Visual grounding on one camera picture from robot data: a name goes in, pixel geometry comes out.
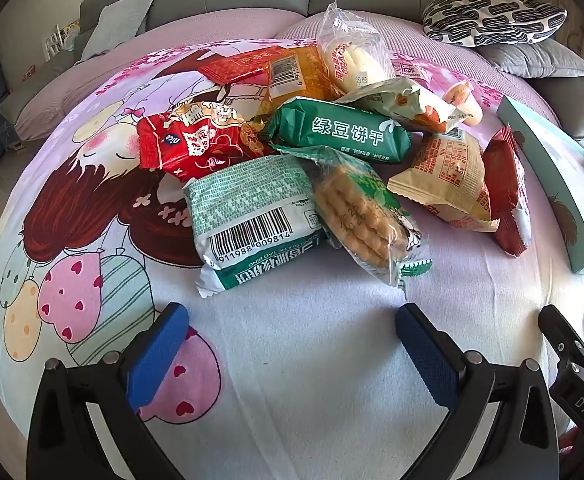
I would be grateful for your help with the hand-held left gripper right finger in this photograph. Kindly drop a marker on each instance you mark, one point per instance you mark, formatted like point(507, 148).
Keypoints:
point(426, 355)

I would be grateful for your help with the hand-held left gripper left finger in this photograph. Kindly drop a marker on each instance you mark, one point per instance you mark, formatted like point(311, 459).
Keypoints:
point(157, 355)

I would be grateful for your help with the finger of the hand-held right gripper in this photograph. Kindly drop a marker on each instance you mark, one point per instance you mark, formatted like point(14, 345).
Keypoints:
point(559, 327)

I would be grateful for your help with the teal cardboard box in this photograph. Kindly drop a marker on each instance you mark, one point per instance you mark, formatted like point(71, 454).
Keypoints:
point(556, 175)

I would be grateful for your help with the dark red snack packet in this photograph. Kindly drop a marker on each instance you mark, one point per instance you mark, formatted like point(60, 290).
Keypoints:
point(504, 185)

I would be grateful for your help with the clear cookie packet green print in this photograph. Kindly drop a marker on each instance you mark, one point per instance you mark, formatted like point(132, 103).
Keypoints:
point(356, 210)

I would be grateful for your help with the green speckled biscuit packet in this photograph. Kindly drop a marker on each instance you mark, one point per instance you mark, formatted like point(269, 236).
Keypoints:
point(252, 210)

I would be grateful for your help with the beige packet red print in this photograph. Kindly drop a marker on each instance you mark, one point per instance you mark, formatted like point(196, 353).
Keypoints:
point(451, 175)

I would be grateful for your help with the red crinkled snack packet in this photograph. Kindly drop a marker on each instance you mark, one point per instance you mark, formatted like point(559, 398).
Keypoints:
point(197, 147)

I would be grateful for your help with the green white biscuit packet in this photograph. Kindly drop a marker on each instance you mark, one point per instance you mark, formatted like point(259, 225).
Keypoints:
point(337, 130)

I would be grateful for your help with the small orange jelly cup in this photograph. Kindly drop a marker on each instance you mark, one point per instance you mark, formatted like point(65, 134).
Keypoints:
point(464, 102)

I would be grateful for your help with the white green packet orange print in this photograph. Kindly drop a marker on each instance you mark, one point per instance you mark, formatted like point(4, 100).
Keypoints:
point(401, 100)

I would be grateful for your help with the purple cake roll packet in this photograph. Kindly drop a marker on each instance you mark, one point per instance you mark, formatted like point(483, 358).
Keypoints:
point(409, 67)

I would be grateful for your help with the red gold packet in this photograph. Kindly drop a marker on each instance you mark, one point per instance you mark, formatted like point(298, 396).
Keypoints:
point(232, 67)

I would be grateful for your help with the orange packet with barcode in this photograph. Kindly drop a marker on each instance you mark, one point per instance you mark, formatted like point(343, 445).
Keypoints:
point(302, 80)

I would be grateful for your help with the clear packet white bread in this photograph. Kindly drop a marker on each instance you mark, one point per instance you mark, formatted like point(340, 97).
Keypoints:
point(351, 60)

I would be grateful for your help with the printed cartoon blanket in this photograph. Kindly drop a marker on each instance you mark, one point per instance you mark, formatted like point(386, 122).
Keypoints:
point(297, 340)

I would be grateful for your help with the grey pillow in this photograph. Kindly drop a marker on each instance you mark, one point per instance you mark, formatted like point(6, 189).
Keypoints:
point(536, 60)

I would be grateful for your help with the black white patterned pillow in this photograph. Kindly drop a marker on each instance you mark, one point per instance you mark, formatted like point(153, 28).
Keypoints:
point(491, 17)

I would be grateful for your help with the pink waffle sofa cover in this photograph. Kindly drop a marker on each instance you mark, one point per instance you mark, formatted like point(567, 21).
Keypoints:
point(212, 25)

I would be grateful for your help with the light grey cushion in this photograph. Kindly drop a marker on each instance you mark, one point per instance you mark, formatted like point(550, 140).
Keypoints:
point(114, 22)

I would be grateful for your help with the white frame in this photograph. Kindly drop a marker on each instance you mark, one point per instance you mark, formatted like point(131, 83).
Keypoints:
point(54, 49)

